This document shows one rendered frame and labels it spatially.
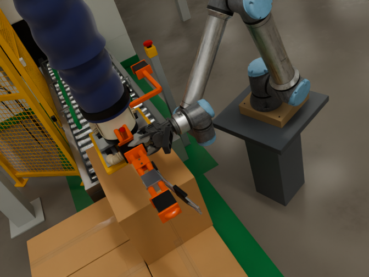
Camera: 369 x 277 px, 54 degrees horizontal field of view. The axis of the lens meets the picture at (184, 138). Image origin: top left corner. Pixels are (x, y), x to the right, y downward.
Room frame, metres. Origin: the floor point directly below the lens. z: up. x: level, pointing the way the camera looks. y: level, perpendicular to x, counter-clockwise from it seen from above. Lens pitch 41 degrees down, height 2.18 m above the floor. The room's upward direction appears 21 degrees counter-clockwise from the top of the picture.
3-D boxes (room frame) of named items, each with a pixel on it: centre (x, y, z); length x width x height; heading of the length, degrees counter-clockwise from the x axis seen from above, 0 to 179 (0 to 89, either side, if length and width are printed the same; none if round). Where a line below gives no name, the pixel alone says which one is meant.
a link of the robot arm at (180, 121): (1.19, 0.00, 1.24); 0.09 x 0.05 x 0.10; 13
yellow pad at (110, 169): (1.37, 0.36, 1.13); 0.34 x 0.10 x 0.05; 13
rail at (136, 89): (2.99, 0.30, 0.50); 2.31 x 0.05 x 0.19; 12
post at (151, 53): (2.45, 0.00, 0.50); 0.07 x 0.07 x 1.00; 12
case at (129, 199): (1.40, 0.28, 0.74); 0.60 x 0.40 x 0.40; 13
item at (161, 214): (0.80, 0.14, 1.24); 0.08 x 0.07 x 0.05; 13
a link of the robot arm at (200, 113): (1.21, -0.09, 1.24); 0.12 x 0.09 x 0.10; 103
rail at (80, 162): (2.85, 0.94, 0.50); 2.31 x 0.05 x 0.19; 12
